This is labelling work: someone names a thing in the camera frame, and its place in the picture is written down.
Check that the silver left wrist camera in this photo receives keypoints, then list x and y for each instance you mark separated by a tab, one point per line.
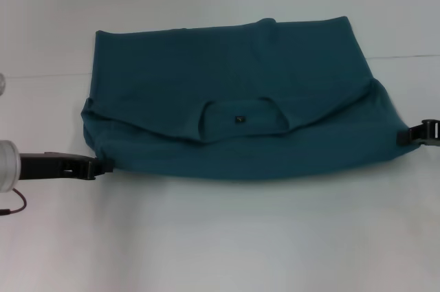
2	84

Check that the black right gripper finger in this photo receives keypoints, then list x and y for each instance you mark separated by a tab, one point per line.
423	134

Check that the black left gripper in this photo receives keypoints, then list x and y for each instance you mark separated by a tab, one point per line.
51	166

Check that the teal t-shirt with FREE print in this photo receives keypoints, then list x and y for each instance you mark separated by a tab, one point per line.
240	99

